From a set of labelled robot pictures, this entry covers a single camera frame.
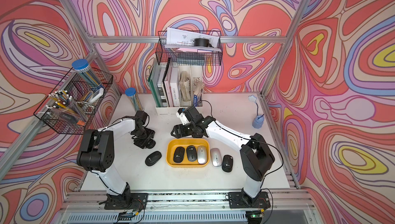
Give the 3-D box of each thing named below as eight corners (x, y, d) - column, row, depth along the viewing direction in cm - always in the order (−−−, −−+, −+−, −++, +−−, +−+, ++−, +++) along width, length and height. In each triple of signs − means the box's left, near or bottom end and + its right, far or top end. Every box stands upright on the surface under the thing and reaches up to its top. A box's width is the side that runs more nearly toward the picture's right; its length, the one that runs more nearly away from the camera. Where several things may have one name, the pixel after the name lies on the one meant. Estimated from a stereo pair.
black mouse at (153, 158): (144, 163, 87) (143, 161, 85) (156, 150, 92) (156, 148, 90) (150, 169, 85) (149, 168, 83) (163, 155, 90) (162, 154, 88)
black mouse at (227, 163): (221, 171, 84) (221, 169, 82) (222, 155, 90) (223, 153, 88) (232, 173, 83) (232, 171, 82) (233, 157, 89) (233, 155, 88)
